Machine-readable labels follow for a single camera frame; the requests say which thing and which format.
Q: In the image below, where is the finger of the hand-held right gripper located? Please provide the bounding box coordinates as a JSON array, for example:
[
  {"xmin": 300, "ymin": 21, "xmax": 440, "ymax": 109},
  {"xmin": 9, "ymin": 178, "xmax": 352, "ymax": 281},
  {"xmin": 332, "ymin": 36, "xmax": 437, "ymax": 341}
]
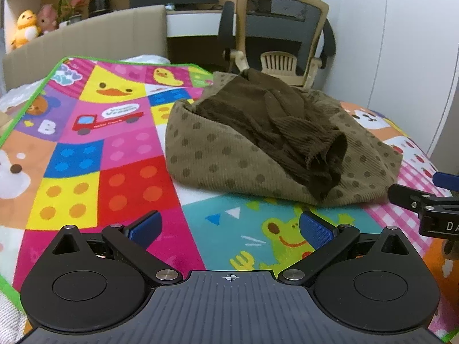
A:
[
  {"xmin": 388, "ymin": 183, "xmax": 436, "ymax": 210},
  {"xmin": 433, "ymin": 171, "xmax": 459, "ymax": 189}
]

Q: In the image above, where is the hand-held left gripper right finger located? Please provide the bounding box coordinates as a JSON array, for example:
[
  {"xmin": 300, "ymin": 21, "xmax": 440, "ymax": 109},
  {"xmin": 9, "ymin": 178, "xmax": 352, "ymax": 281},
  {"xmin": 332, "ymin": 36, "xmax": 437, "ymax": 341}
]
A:
[{"xmin": 279, "ymin": 211, "xmax": 410, "ymax": 287}]

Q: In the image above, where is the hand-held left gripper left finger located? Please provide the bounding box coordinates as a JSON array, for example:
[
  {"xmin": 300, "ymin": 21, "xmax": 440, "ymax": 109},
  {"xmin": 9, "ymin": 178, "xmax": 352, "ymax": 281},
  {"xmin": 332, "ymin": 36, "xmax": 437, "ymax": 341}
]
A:
[{"xmin": 53, "ymin": 211, "xmax": 182, "ymax": 289}]

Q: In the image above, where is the brown polka dot corduroy dress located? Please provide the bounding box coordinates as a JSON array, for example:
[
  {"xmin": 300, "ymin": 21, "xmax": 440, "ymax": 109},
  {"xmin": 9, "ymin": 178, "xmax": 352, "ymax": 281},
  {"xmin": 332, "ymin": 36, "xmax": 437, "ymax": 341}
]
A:
[{"xmin": 166, "ymin": 68, "xmax": 402, "ymax": 206}]

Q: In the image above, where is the colourful cartoon play mat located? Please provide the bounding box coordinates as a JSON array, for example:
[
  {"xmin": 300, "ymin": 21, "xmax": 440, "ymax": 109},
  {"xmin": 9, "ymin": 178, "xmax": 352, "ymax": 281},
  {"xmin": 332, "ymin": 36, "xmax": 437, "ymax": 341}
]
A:
[{"xmin": 0, "ymin": 55, "xmax": 459, "ymax": 344}]

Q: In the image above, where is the white pillow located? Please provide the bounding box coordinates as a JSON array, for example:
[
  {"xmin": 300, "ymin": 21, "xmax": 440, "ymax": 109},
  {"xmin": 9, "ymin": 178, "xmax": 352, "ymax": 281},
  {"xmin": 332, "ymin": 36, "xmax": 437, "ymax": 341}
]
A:
[{"xmin": 118, "ymin": 54, "xmax": 171, "ymax": 65}]

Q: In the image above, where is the white bed sheet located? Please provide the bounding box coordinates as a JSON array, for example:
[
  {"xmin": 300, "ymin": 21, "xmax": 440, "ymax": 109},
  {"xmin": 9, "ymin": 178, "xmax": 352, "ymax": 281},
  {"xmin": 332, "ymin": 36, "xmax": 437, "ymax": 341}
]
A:
[{"xmin": 0, "ymin": 79, "xmax": 47, "ymax": 115}]

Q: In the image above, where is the beige padded bed headboard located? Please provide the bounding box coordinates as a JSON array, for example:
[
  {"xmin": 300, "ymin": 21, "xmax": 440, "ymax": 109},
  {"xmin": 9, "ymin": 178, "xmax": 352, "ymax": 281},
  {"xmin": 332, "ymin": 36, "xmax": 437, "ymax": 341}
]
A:
[{"xmin": 2, "ymin": 5, "xmax": 169, "ymax": 90}]

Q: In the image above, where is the beige mesh office chair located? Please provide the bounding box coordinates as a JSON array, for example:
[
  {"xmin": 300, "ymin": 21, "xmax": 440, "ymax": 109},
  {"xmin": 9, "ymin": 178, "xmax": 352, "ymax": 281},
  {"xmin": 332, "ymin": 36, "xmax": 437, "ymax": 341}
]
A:
[{"xmin": 219, "ymin": 0, "xmax": 338, "ymax": 90}]

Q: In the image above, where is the white desk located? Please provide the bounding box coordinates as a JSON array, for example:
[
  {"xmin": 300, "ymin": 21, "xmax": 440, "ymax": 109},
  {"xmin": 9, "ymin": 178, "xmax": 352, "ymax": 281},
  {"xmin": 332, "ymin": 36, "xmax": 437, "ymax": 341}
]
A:
[{"xmin": 166, "ymin": 5, "xmax": 237, "ymax": 38}]

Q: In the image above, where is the potted plant with red leaves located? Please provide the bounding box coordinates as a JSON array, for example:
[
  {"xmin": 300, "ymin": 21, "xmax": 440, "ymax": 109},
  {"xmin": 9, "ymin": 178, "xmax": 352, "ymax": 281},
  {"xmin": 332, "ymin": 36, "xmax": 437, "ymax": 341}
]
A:
[{"xmin": 57, "ymin": 0, "xmax": 88, "ymax": 28}]

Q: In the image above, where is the pink plush toy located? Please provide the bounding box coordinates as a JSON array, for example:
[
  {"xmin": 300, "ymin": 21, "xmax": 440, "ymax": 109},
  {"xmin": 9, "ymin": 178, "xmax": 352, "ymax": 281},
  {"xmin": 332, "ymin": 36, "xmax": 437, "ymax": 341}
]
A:
[{"xmin": 37, "ymin": 4, "xmax": 60, "ymax": 36}]

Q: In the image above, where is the yellow duck plush toy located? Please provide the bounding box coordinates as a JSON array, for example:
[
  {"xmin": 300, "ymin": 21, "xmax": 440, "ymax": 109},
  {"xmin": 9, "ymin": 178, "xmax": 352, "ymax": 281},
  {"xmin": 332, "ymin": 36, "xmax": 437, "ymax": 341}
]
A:
[{"xmin": 10, "ymin": 10, "xmax": 42, "ymax": 50}]

